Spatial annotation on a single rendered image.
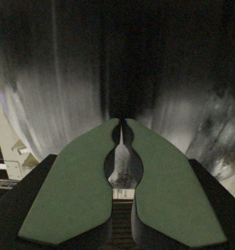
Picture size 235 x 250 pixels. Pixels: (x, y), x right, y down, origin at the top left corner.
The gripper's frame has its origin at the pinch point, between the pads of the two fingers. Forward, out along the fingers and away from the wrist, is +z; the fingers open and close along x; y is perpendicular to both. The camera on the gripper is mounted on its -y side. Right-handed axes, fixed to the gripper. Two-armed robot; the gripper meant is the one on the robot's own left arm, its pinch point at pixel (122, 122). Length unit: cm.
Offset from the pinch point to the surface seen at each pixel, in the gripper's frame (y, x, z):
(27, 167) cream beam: 46, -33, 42
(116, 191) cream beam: 55, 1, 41
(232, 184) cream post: 25.1, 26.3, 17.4
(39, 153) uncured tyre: 5.2, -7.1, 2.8
